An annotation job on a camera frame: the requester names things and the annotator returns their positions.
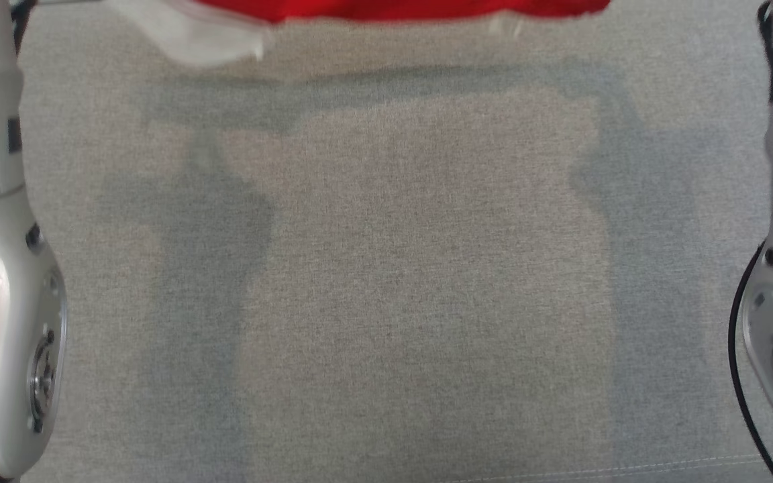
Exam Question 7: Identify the right teal plug camera cable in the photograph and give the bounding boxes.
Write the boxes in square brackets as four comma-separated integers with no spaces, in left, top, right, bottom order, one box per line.
[727,240,773,483]

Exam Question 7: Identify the red and white jersey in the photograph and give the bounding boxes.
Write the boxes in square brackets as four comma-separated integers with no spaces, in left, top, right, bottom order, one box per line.
[105,0,613,68]

